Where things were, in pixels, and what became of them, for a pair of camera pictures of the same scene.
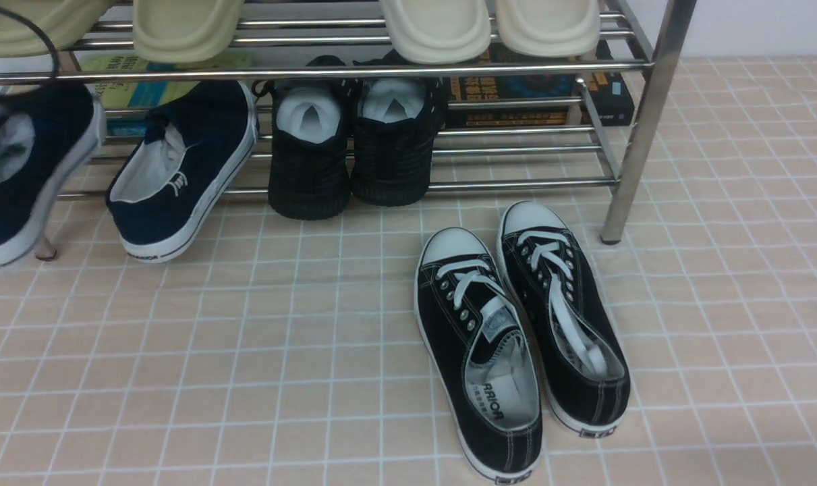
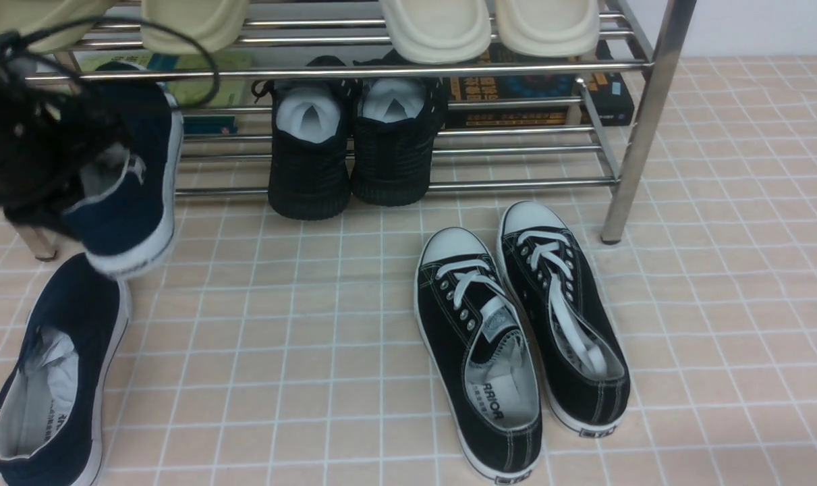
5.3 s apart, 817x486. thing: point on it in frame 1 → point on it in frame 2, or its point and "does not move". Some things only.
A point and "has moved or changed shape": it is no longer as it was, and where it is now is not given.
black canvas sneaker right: [550, 275] does not move
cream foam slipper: [438, 32] does not move
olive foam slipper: [184, 31] does not move
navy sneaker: [32, 142] has moved or changed shape
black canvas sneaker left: [482, 354] does not move
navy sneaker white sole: [168, 185] → [131, 185]
